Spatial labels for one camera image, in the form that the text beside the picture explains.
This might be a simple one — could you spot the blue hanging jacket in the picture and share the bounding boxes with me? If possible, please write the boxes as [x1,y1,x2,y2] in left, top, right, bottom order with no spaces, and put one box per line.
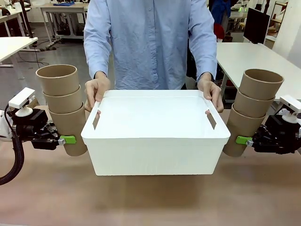
[210,0,232,25]

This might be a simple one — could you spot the white desk with dark drawers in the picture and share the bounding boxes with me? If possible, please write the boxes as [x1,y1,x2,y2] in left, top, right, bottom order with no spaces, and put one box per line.
[0,9,31,37]

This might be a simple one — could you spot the grey top metal desk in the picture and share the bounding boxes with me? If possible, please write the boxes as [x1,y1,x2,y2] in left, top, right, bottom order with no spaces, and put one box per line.
[40,6,89,47]

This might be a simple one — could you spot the black pole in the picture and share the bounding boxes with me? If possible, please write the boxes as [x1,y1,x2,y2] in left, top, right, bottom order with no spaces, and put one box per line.
[20,0,33,38]

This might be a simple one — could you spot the black monitor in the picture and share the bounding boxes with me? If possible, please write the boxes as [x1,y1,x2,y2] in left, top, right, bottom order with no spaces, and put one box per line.
[243,7,270,45]

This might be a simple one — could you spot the white plastic basket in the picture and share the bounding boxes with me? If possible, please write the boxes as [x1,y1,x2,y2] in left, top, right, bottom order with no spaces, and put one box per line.
[80,89,231,177]

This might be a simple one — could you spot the person's right forearm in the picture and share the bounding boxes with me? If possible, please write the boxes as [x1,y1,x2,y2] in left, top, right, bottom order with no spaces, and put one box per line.
[84,35,112,80]

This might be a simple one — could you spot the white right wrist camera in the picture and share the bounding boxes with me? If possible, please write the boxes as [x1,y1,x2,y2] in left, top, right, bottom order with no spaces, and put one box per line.
[279,95,301,123]

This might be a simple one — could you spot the person in blue shirt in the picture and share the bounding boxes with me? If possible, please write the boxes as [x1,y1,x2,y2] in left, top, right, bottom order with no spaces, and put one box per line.
[84,0,217,90]

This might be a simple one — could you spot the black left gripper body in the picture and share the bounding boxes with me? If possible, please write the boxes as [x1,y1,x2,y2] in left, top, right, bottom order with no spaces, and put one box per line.
[11,109,49,142]

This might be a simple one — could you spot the person's right hand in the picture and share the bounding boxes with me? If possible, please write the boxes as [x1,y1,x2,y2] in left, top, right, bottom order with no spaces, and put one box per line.
[84,77,111,112]

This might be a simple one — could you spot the white side table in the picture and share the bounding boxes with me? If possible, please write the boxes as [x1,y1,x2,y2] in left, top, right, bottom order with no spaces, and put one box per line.
[216,41,301,109]

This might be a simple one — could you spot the person's left hand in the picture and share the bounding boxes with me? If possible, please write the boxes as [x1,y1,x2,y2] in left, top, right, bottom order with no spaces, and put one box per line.
[197,78,224,113]

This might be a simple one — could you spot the person's left forearm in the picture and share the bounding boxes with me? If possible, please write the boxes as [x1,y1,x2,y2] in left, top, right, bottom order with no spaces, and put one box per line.
[189,35,217,82]

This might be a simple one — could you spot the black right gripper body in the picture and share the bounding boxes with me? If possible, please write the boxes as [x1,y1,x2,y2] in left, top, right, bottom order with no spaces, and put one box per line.
[265,114,301,148]

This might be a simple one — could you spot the blue cloth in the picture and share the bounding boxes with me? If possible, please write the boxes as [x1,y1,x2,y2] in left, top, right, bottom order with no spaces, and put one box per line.
[53,1,76,7]

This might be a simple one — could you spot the left arm black cable sleeve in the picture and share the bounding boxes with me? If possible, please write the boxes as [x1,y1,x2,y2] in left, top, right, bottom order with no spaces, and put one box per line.
[0,135,25,186]

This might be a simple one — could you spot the red object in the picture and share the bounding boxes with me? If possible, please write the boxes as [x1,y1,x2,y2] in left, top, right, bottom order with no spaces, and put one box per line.
[213,23,225,40]

